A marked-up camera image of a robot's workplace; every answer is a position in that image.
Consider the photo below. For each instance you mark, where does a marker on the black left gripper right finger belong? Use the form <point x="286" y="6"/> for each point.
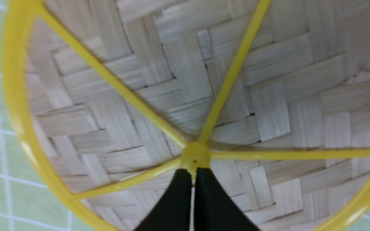
<point x="214" y="210"/>

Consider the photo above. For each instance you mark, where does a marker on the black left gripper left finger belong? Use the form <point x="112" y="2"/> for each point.
<point x="172" y="211"/>

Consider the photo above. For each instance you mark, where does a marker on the yellow bamboo steamer lid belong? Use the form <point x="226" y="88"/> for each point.
<point x="123" y="206"/>

